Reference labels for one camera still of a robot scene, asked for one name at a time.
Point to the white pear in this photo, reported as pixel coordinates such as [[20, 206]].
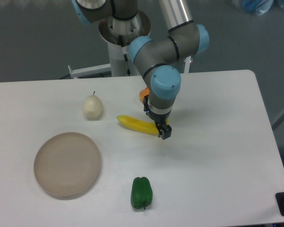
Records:
[[92, 107]]

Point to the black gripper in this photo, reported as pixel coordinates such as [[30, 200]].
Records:
[[160, 117]]

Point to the yellow banana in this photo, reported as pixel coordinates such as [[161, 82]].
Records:
[[138, 125]]

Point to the white metal bracket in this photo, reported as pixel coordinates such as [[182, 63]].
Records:
[[89, 72], [188, 61]]

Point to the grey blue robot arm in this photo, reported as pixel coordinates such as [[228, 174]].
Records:
[[153, 60]]

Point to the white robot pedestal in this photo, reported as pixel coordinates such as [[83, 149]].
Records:
[[123, 52]]

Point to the white metal bracket right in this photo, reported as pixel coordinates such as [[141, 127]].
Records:
[[188, 61]]

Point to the grey table leg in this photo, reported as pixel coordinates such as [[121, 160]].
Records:
[[278, 120]]

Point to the blue plastic bag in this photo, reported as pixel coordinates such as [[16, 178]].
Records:
[[254, 7]]

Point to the orange bread roll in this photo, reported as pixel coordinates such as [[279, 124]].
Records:
[[143, 93]]

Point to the green bell pepper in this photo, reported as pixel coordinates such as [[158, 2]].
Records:
[[141, 193]]

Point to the white metal bracket left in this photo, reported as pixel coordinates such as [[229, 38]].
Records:
[[89, 72]]

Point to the beige round plate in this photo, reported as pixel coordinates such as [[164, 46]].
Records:
[[67, 165]]

